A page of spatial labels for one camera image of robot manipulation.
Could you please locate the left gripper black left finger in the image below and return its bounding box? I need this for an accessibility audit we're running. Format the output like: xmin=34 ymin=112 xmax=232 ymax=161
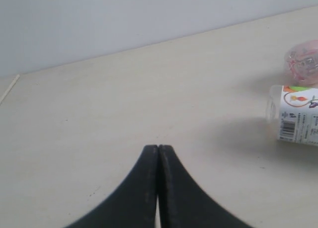
xmin=68 ymin=145 xmax=159 ymax=228

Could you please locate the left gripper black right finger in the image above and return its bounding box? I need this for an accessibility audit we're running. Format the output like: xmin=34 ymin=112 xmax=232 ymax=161
xmin=158 ymin=145 xmax=250 ymax=228

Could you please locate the pink peach bottle black cap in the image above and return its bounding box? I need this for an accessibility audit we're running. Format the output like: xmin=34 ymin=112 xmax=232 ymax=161
xmin=284 ymin=40 xmax=318 ymax=85

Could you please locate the floral label bottle white cap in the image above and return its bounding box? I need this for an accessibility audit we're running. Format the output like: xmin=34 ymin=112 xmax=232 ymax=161
xmin=266 ymin=85 xmax=318 ymax=146

